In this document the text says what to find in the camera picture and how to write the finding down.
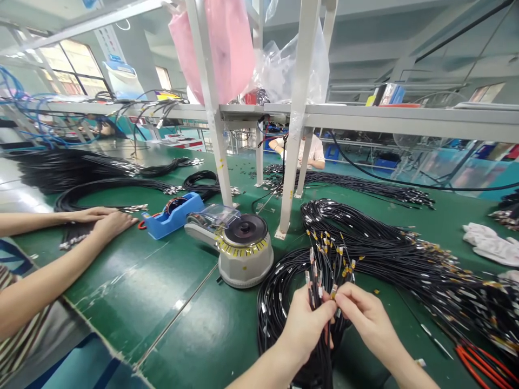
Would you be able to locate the person's right hand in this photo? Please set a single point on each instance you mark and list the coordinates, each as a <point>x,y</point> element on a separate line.
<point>367,316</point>

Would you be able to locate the person's left hand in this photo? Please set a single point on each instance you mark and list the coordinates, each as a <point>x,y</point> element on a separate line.
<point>298,324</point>

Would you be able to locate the person's right thumb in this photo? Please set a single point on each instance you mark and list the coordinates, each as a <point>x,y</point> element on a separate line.
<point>344,308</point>

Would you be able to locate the person's right fingers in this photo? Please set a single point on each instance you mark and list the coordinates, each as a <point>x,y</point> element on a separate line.
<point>357,326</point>

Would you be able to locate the person's left thumb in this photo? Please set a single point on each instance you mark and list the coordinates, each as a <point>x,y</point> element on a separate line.
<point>324,311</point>

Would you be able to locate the person's right index finger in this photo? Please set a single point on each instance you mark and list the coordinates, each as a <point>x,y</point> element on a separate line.
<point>352,289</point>

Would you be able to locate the person's left fingers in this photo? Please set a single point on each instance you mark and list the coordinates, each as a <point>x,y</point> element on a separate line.
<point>329,336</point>

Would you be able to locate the grey automatic tape dispenser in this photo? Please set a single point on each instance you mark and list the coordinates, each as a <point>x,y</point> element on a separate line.
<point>243,251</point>

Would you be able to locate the blue crate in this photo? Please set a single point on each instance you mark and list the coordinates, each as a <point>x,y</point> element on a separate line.
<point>387,164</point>

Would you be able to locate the blue stool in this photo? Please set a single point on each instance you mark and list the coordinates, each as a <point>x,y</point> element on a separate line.
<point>332,152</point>

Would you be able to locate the white gloves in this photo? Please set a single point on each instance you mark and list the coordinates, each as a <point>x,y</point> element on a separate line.
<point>492,243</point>

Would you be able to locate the green table mat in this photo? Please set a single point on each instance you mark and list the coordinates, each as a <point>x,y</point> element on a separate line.
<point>162,291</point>

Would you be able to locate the blue tape dispenser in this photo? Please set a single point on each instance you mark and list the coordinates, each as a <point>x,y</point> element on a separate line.
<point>170,219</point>

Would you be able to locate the red scissors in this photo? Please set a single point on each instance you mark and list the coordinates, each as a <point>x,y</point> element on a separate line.
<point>142,225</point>

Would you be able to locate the clear plastic bag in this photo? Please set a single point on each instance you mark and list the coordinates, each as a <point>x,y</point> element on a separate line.
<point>279,69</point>

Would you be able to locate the pink plastic bag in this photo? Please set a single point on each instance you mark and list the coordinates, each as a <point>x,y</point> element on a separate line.
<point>227,48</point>

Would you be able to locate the window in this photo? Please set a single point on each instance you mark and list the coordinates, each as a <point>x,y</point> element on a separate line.
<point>77,69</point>

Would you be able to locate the white metal shelf frame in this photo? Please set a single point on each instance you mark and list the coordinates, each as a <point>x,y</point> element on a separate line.
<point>298,101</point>

